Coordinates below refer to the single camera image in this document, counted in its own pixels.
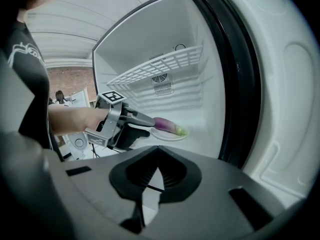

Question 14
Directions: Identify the person's left forearm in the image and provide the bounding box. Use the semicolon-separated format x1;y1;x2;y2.
48;105;110;137

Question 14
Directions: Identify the white display cabinet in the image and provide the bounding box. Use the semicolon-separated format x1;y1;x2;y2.
70;88;90;108

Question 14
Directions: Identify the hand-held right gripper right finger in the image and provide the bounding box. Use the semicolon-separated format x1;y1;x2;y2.
157;145;202;209

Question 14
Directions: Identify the white device with round dial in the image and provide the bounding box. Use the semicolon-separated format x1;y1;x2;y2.
61;131;94;161

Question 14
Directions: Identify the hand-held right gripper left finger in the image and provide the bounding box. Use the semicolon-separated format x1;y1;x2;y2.
109;145;160;234

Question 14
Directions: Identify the white plate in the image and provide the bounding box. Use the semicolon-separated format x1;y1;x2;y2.
150;126;191;142

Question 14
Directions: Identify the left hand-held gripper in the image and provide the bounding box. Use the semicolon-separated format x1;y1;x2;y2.
84;90;158;152

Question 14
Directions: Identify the purple green vegetable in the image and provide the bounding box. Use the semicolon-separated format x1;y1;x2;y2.
152;117;189;137

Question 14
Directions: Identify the person's black t-shirt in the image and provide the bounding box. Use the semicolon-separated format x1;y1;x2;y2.
4;18;65;162

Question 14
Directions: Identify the black mini fridge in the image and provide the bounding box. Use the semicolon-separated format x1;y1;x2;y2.
91;0;320;202

